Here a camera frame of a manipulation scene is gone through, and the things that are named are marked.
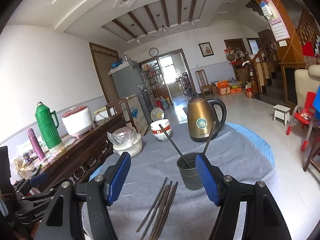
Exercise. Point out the dark wooden sideboard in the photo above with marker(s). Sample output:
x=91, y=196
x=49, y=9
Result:
x=81, y=158

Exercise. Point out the dark grey utensil holder cup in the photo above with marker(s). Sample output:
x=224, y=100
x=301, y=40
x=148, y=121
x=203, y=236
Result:
x=189, y=172

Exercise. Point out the red white stacked bowls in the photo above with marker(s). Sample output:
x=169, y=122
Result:
x=159, y=127

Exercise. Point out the round wall clock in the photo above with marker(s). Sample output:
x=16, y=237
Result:
x=153, y=52

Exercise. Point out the green thermos jug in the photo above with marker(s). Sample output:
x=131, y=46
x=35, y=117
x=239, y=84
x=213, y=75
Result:
x=48, y=124

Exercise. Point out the white rice cooker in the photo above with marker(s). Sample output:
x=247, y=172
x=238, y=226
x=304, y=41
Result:
x=77, y=120

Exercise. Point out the framed wall picture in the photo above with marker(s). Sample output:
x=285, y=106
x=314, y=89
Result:
x=206, y=49

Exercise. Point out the white electric fan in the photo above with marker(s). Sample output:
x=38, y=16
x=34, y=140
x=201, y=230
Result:
x=157, y=114

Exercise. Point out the gold electric kettle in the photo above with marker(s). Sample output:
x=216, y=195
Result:
x=201, y=114

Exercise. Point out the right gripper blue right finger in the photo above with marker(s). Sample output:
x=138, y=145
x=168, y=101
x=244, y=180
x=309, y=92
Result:
x=225, y=192

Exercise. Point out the wooden chair by wall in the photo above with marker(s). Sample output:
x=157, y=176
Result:
x=205, y=85

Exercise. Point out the grey table cloth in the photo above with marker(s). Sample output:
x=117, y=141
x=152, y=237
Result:
x=237, y=151

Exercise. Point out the orange cardboard boxes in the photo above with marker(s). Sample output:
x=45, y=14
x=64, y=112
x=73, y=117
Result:
x=224, y=87

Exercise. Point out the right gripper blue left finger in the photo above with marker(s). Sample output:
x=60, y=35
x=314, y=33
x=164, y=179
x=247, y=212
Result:
x=102, y=192

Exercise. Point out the wooden staircase railing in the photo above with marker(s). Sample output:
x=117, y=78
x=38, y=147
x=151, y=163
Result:
x=288, y=69

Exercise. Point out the red plastic child chair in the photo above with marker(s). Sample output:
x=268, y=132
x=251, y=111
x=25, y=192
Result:
x=306, y=116

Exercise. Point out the small white stool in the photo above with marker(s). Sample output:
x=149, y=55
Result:
x=282, y=113

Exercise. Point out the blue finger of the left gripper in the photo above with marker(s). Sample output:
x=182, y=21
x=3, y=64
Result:
x=36, y=181

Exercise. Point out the wooden chair behind table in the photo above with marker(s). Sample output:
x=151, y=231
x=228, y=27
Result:
x=118, y=106

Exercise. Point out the white pot with plastic bag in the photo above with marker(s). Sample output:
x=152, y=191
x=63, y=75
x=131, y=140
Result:
x=126, y=139

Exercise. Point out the wall calendar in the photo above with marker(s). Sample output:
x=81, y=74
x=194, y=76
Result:
x=274, y=19

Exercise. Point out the grey refrigerator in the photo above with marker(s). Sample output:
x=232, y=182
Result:
x=129, y=79

